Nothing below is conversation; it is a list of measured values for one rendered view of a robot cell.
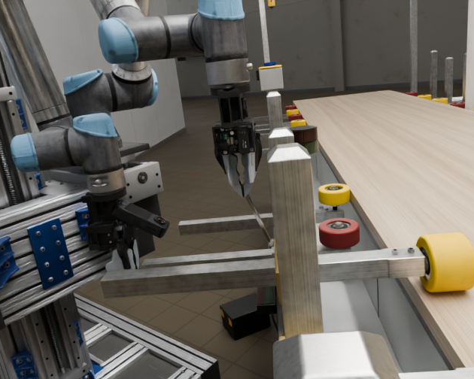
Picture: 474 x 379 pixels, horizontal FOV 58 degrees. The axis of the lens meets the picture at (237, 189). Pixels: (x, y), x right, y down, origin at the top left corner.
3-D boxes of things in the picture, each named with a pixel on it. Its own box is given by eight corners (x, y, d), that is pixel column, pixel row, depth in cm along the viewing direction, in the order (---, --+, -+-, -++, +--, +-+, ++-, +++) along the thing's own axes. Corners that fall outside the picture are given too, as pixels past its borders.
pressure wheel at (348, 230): (324, 285, 85) (320, 231, 82) (319, 266, 93) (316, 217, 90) (365, 282, 85) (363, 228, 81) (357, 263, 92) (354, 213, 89)
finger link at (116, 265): (113, 283, 93) (104, 245, 91) (139, 282, 93) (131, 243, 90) (107, 291, 90) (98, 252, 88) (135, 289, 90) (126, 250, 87)
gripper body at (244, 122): (214, 160, 75) (205, 90, 71) (219, 150, 83) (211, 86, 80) (257, 156, 74) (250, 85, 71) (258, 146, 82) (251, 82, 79)
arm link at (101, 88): (67, 119, 130) (56, 74, 126) (110, 112, 136) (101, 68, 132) (73, 122, 120) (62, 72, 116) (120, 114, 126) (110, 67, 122)
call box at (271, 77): (260, 93, 130) (258, 67, 127) (261, 92, 136) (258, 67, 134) (284, 91, 129) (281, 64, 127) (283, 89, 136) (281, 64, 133)
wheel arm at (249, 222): (180, 238, 114) (177, 223, 113) (182, 233, 118) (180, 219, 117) (344, 224, 110) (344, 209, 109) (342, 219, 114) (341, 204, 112)
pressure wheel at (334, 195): (341, 235, 107) (338, 192, 104) (314, 229, 113) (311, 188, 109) (357, 225, 112) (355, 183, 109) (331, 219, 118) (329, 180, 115)
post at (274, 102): (283, 267, 119) (265, 93, 106) (282, 261, 123) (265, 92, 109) (296, 266, 119) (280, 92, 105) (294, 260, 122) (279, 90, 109)
